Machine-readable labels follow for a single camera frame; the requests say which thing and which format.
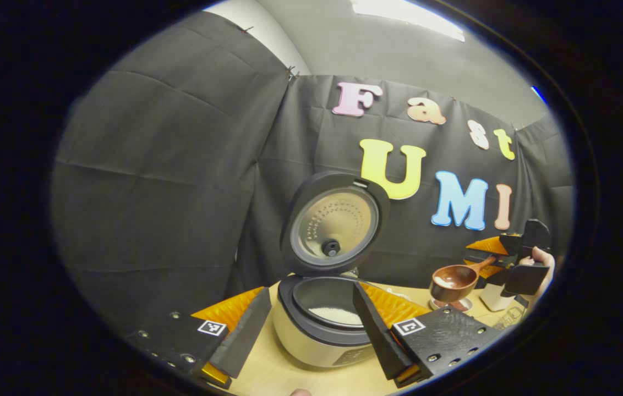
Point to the white rice pile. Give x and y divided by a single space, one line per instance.
336 315

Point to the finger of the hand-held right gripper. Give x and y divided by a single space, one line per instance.
526 279
534 236

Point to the brown wooden spoon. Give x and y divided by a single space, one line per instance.
454 278

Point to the white toaster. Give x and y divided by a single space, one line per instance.
492 300

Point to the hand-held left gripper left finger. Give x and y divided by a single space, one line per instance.
242 335

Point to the white round plate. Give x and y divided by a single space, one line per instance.
435 304

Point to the grey rice cooker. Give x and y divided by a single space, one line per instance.
311 346

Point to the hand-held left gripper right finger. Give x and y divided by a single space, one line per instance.
377 335

